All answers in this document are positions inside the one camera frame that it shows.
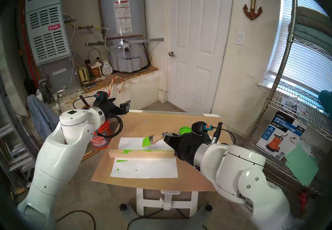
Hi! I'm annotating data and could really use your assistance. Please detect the chrome wire shelf rack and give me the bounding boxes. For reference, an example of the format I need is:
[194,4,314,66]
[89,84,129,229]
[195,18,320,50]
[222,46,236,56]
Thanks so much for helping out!
[244,0,332,206]

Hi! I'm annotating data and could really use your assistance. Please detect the black floor cable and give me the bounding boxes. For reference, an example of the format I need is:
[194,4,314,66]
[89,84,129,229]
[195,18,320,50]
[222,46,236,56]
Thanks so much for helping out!
[56,210,96,230]
[127,207,166,230]

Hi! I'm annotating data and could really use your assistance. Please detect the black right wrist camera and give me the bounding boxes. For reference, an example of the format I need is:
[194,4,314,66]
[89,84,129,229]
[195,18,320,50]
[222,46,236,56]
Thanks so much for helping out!
[191,121,214,134]

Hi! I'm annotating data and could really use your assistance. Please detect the copper pipe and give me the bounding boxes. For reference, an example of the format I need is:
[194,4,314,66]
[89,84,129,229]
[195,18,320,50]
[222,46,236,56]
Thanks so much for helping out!
[106,34,151,65]

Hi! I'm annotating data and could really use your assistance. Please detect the white paper sheet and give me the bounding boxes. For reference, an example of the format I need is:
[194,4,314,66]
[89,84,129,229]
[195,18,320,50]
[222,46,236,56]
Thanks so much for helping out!
[110,137,178,179]

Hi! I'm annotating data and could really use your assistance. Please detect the brown cardboard sheet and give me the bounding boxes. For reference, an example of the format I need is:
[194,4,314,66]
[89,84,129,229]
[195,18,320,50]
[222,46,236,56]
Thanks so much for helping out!
[91,112,235,192]

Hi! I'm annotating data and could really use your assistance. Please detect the black handled tool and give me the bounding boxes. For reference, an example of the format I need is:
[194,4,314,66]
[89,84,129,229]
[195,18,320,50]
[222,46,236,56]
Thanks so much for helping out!
[79,95,91,108]

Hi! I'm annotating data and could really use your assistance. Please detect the gas pipe with yellow valve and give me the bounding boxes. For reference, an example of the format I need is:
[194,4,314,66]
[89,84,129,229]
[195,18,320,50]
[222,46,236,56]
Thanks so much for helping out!
[66,25,109,31]

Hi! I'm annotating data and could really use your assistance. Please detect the white window blinds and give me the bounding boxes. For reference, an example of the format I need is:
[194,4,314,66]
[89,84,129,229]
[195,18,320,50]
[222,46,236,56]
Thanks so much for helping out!
[267,0,332,94]

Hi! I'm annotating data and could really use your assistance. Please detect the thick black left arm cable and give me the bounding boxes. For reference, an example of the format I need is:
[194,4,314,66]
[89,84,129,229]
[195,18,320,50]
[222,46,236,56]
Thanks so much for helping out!
[97,114,123,139]

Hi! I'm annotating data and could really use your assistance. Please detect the grey bryant furnace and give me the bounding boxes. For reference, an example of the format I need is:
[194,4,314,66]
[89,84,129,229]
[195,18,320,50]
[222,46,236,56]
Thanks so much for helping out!
[25,0,81,95]

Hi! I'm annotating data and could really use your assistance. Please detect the green paper sheet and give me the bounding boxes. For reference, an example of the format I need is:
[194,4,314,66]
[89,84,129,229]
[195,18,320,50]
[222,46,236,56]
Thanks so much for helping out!
[285,144,319,186]

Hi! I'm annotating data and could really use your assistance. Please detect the wooden stick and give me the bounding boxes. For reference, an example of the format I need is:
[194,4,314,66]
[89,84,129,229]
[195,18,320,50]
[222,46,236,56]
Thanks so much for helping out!
[81,150,99,162]

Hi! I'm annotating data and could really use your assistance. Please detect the grey water heater tank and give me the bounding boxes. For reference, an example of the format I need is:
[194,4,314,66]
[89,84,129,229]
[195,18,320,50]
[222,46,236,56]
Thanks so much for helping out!
[99,0,149,73]

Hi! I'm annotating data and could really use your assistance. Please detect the wicker basket with handle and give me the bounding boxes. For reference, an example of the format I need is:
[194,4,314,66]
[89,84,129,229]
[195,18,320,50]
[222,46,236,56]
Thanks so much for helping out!
[87,49,104,78]

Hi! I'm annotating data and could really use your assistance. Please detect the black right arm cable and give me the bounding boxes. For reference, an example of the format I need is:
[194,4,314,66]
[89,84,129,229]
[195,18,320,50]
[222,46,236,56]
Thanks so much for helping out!
[211,122,236,146]

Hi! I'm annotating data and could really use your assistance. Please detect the blue cloth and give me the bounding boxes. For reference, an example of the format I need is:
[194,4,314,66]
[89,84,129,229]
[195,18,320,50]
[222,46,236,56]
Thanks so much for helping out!
[27,94,60,139]

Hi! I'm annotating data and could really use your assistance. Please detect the wooden ledge board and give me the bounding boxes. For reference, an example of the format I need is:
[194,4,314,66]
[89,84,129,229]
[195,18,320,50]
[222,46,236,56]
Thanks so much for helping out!
[82,66,159,93]

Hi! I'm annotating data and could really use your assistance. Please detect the light wood plank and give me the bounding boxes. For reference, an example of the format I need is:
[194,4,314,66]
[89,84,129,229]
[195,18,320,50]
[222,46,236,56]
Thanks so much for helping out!
[109,149,177,159]

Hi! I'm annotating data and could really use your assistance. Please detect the yellow lantern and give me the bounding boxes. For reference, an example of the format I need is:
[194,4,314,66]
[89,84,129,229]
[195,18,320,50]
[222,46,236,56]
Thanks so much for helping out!
[77,66,90,83]

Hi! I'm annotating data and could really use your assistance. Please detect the corrugated metal flex hose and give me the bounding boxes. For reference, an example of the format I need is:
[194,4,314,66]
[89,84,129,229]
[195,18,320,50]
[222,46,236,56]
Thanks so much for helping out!
[100,27,122,51]

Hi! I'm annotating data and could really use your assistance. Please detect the grey metal ladder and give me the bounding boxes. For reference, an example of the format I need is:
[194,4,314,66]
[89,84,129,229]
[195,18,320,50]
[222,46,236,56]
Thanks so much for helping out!
[0,77,39,193]

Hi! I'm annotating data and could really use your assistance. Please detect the wooden handled paintbrush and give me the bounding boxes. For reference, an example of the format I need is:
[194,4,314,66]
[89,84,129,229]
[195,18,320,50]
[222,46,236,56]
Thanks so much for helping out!
[142,132,170,148]

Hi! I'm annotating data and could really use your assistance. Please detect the teal cloth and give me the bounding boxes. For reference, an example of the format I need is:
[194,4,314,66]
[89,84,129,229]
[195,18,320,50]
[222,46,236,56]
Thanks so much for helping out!
[319,90,332,116]

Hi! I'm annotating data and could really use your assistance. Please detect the white folding table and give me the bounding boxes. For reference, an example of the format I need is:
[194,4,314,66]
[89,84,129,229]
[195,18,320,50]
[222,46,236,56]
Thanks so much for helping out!
[119,109,221,230]

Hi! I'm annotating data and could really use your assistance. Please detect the striped candy cane decoration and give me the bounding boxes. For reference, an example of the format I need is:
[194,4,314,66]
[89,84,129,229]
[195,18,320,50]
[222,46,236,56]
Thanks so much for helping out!
[108,76,124,98]

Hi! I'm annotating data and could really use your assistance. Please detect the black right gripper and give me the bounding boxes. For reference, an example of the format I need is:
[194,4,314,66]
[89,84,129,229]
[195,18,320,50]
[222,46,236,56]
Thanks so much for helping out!
[163,131,211,165]

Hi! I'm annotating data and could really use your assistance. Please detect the utility pump box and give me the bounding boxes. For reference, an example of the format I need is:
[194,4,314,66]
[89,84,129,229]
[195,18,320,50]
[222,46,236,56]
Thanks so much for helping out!
[256,110,307,160]

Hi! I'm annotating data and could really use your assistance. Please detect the white panel door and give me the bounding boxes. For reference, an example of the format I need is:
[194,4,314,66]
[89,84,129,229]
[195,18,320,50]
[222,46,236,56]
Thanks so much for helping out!
[169,0,234,114]

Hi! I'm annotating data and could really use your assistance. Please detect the folded green cushion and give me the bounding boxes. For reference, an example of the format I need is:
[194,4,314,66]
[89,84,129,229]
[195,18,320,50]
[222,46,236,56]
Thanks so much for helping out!
[288,6,332,55]

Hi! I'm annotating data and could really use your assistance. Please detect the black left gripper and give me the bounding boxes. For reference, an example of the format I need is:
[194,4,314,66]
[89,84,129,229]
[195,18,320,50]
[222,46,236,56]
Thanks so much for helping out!
[101,98,131,123]

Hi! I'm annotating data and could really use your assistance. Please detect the orange plastic bucket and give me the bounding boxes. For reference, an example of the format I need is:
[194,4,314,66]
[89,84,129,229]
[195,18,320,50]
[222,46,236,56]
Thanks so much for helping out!
[90,121,112,150]

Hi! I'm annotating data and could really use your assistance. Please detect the foil wrapped object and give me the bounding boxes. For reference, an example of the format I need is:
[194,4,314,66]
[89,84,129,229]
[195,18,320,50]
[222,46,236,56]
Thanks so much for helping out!
[102,60,113,76]

